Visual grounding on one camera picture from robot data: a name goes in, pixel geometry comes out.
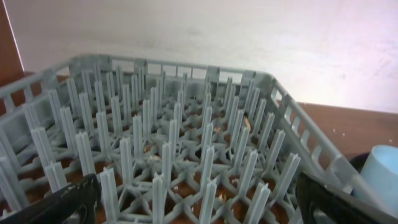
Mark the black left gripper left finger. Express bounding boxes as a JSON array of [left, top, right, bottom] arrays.
[[1, 174, 101, 224]]

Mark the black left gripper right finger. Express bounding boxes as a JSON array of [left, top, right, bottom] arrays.
[[296, 172, 397, 224]]

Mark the light blue plastic cup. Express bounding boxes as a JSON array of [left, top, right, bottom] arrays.
[[360, 145, 397, 217]]

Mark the grey plastic dishwasher rack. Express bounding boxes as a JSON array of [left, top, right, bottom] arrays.
[[0, 54, 398, 224]]

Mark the round black serving tray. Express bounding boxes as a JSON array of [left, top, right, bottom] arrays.
[[349, 152, 369, 173]]

